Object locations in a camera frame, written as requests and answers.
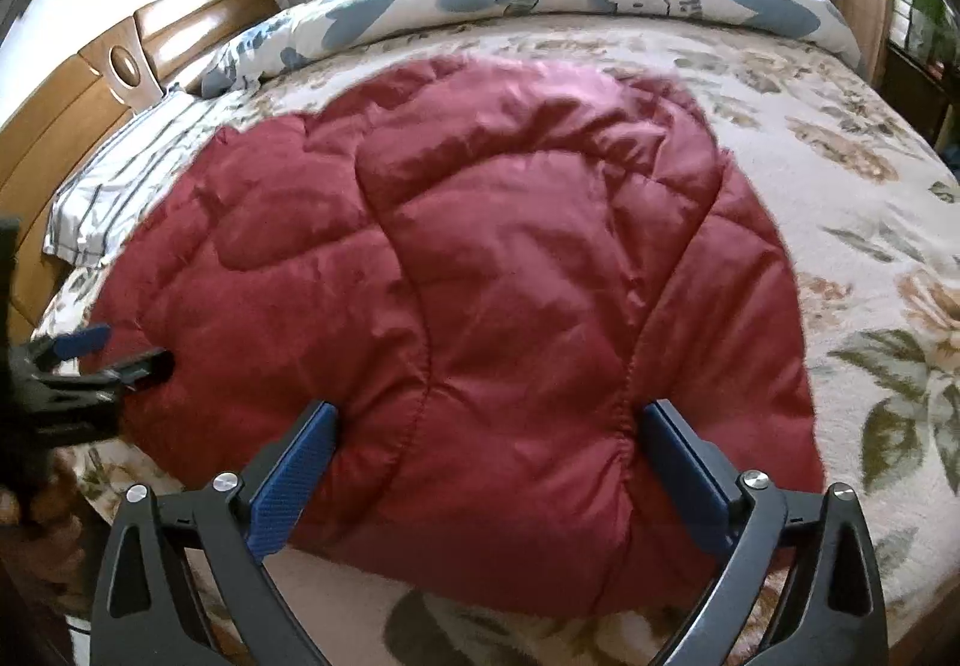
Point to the red quilted down jacket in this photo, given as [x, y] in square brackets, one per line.
[490, 267]

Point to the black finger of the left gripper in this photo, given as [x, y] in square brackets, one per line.
[151, 368]

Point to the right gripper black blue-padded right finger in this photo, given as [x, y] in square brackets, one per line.
[831, 609]

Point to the floral fleece bed blanket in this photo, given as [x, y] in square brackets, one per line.
[870, 218]

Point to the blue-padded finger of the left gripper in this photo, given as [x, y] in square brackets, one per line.
[80, 343]

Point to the wooden headboard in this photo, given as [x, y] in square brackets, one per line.
[84, 100]

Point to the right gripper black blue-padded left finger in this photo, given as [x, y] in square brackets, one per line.
[147, 608]

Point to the person's left hand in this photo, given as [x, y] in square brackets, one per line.
[42, 546]

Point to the white striped pillow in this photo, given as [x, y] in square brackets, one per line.
[101, 202]

